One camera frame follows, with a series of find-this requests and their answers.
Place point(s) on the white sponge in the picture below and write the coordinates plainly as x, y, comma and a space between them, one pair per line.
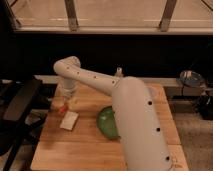
69, 120

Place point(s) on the black office chair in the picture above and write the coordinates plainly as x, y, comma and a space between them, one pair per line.
13, 129

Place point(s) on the red orange pepper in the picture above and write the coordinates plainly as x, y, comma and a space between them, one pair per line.
63, 109

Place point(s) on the metal window frame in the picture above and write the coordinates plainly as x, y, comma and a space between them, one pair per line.
111, 16

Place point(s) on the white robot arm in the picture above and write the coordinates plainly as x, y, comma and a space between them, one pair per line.
144, 145

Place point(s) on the green bowl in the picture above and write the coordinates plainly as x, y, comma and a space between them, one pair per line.
105, 122

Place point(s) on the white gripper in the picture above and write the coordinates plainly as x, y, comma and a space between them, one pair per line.
68, 87

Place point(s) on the metal round dish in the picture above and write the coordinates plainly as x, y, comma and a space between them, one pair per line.
191, 79

